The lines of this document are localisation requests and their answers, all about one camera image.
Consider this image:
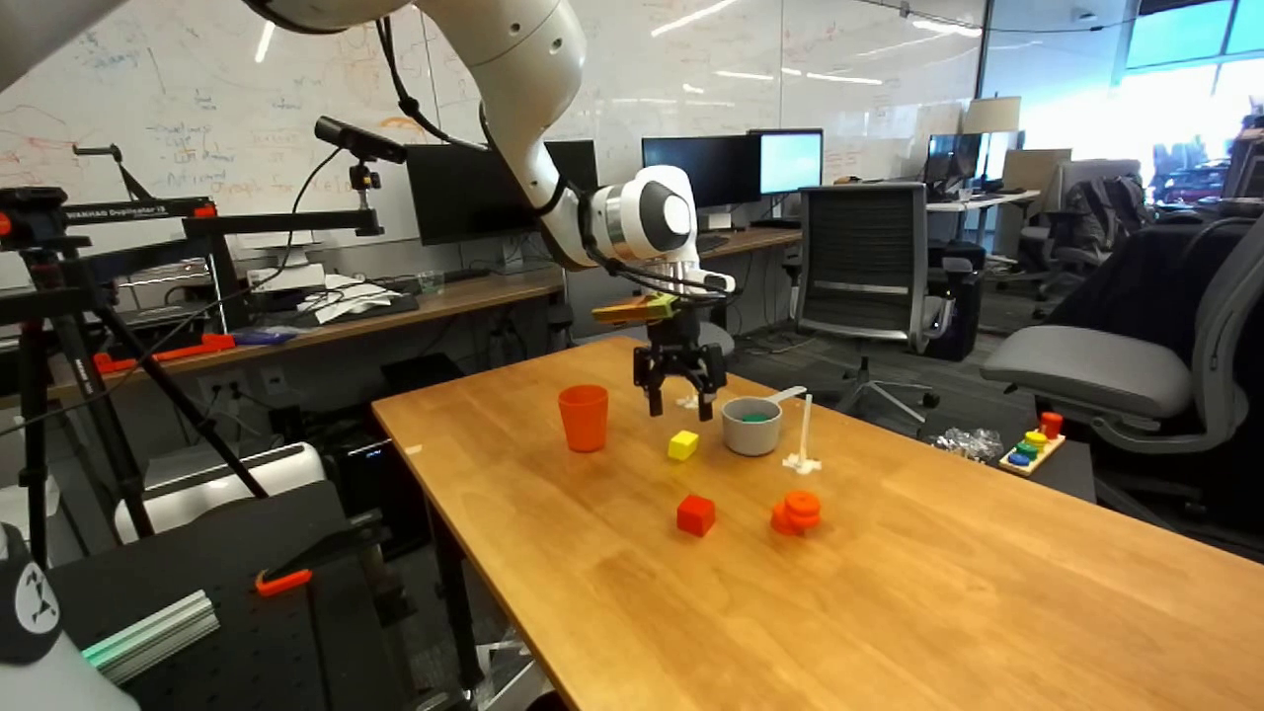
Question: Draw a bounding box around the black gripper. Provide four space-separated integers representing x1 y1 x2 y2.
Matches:
631 308 730 421

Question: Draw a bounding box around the yellow cube block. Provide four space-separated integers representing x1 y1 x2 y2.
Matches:
667 431 700 462

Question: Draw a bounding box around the gray cup with handle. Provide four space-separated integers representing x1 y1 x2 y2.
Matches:
719 388 798 458

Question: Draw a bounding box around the green cylinder block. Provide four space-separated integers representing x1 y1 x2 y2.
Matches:
736 412 779 425

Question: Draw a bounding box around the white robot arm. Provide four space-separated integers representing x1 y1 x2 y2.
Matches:
241 0 736 414

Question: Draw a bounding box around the orange plastic cup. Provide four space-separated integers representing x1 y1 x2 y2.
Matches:
559 381 607 452

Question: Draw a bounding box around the red cube block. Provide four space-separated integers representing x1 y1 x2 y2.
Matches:
677 493 719 535

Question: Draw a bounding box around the orange double disc block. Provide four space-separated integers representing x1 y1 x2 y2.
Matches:
771 491 823 535

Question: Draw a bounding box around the dark mesh office chair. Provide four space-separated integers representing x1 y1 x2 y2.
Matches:
798 181 938 431

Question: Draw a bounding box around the computer monitor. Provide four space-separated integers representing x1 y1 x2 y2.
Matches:
757 128 825 198

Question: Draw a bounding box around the colorful stacking toy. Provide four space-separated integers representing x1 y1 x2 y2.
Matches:
998 412 1067 472

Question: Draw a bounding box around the gray office chair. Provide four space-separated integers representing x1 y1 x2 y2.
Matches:
981 213 1264 458

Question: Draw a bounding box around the wrist camera with wooden mount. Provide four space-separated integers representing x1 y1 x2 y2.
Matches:
594 297 677 327

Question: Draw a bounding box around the black camera tripod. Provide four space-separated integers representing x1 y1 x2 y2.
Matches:
0 114 413 567

